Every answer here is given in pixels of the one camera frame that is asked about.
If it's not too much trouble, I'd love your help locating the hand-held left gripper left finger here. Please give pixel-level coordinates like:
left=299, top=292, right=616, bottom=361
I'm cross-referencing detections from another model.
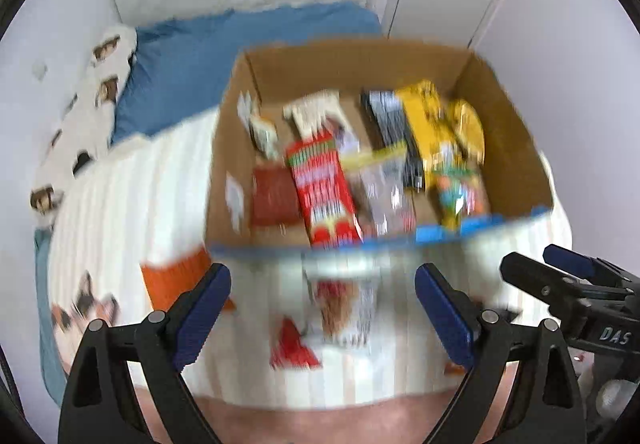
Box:
left=59, top=263, right=232, bottom=444

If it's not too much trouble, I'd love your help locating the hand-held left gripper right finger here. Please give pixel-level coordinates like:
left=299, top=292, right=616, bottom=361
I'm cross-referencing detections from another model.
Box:
left=415, top=263, right=586, bottom=444

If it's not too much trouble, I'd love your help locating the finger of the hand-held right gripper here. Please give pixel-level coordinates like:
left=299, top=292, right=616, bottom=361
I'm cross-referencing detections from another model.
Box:
left=543, top=244, right=640, bottom=290
left=500, top=251, right=626, bottom=307

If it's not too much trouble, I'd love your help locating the white tiger print snack packet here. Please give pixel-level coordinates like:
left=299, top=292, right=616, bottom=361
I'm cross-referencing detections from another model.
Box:
left=304, top=274, right=377, bottom=349

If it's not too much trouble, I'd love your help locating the colourful candy ball bag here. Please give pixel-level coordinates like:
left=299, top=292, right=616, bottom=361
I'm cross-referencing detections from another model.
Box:
left=430, top=159, right=491, bottom=230

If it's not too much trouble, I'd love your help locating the cardboard box with blue print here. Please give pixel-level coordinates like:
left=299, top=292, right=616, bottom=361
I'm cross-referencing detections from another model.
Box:
left=205, top=38, right=555, bottom=259

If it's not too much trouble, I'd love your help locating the clear packet with yellow-green edge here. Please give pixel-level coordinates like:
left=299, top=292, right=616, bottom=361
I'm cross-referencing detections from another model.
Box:
left=345, top=146, right=418, bottom=237

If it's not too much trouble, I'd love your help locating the brown chocolate packet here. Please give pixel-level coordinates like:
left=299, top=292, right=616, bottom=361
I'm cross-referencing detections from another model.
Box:
left=250, top=166, right=302, bottom=228

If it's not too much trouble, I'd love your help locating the small yellow snack packet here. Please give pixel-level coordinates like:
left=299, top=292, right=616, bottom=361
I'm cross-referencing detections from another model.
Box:
left=447, top=99, right=486, bottom=165

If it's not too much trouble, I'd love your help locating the long red green snack packet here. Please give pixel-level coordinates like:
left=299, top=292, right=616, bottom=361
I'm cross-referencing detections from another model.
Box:
left=285, top=131, right=363, bottom=247

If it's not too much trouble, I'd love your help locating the small portrait print packet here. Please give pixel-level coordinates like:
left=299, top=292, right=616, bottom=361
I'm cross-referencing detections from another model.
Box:
left=247, top=114, right=280, bottom=160

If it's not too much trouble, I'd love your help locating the large black yellow snack bag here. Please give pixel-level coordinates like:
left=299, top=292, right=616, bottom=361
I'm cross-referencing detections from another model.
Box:
left=360, top=81, right=451, bottom=190

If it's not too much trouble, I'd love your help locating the white wafer packet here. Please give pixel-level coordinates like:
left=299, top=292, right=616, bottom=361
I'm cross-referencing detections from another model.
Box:
left=283, top=91, right=351, bottom=145

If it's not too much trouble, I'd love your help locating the orange snack packet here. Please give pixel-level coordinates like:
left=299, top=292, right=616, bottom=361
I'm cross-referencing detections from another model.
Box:
left=140, top=246, right=237, bottom=321

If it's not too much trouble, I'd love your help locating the red triangular snack packet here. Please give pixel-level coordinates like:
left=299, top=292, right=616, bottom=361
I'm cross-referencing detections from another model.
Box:
left=270, top=316, right=322, bottom=371

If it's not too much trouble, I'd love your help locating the cat print striped pink blanket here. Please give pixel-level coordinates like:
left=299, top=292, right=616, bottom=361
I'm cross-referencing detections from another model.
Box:
left=47, top=111, right=573, bottom=444

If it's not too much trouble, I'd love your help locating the light blue blanket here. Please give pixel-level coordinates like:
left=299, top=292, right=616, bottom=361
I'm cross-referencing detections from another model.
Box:
left=34, top=229, right=68, bottom=407

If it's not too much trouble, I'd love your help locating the white bear print pillow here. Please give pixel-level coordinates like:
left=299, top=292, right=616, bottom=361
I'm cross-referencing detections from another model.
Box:
left=30, top=24, right=138, bottom=227

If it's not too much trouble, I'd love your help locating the blue pillow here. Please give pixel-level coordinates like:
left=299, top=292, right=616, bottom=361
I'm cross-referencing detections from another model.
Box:
left=111, top=1, right=383, bottom=145

